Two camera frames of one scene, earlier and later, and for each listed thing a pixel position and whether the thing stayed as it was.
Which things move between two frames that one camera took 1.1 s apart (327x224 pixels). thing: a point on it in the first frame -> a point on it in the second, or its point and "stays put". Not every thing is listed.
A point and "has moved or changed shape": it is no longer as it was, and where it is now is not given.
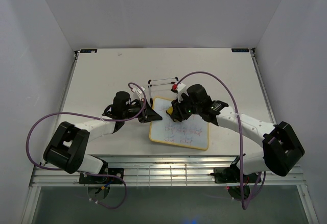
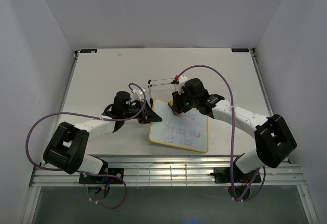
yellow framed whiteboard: (191, 132) stays put
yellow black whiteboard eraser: (169, 110) has moved or changed shape
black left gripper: (148, 115) stays put
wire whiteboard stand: (149, 85) stays put
